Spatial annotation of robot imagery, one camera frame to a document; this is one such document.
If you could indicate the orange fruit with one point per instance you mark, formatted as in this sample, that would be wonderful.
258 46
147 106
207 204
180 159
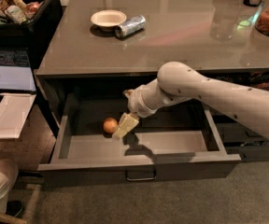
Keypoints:
110 125

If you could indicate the dark right side drawers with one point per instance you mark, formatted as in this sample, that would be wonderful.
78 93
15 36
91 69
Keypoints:
236 138

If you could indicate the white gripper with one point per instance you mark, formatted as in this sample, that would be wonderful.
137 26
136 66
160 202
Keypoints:
136 102

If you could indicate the wooden chair leg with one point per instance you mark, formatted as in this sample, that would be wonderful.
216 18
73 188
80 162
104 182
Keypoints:
11 220

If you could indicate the black shoe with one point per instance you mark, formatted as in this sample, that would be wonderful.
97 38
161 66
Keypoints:
14 208

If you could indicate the black bin of snacks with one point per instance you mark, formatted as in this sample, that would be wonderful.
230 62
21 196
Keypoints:
28 24

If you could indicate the white paper sheet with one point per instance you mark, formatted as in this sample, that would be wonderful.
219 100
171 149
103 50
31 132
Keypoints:
14 110

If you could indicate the white paper bowl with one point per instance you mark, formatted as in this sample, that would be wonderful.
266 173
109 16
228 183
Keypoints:
108 20

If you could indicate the open grey top drawer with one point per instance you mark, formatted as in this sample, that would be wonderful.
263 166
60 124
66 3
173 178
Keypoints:
178 142

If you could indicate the crushed silver blue can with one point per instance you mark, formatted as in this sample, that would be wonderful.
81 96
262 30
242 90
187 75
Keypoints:
130 26

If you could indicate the silver drawer handle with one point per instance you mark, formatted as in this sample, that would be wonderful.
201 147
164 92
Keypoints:
140 176

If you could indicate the grey counter cabinet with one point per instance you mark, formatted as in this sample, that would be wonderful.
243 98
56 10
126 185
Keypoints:
207 35

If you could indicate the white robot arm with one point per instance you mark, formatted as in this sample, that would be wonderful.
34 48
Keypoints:
176 83

